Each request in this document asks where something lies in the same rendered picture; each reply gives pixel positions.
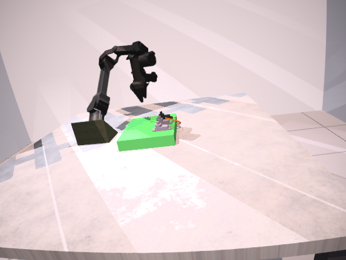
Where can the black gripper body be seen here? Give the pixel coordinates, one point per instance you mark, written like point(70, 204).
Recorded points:
point(138, 82)

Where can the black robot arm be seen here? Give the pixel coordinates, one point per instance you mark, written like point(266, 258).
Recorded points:
point(139, 57)

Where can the green flat deck plate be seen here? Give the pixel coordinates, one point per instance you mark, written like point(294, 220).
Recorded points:
point(147, 132)

